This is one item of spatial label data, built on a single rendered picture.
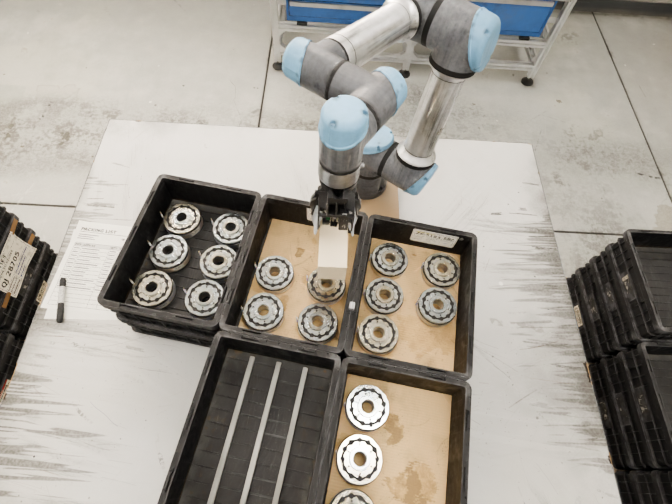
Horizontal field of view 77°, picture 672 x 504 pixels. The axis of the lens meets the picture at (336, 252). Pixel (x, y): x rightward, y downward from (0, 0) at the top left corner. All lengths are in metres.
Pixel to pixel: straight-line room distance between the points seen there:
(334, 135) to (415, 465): 0.76
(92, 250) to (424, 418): 1.09
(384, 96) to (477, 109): 2.26
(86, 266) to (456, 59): 1.18
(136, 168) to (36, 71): 1.86
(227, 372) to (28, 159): 2.08
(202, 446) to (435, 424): 0.54
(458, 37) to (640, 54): 3.03
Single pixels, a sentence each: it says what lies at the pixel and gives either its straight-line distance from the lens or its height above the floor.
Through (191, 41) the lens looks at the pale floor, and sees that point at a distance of 3.33.
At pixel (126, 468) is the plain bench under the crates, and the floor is 0.70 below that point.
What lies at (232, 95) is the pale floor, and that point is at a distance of 2.88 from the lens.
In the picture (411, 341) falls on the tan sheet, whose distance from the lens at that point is 1.14.
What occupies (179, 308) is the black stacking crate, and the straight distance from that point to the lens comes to 1.19.
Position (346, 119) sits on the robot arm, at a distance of 0.66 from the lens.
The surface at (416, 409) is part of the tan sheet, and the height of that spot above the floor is 0.83.
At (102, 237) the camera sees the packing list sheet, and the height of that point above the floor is 0.70.
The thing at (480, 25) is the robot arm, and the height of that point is 1.36.
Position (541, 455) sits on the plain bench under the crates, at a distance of 1.34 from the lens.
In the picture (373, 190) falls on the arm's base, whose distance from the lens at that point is 1.42.
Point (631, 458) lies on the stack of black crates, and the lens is 1.99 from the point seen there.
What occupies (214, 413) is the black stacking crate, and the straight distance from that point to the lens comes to 1.10.
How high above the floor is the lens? 1.90
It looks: 62 degrees down
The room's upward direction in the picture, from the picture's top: 6 degrees clockwise
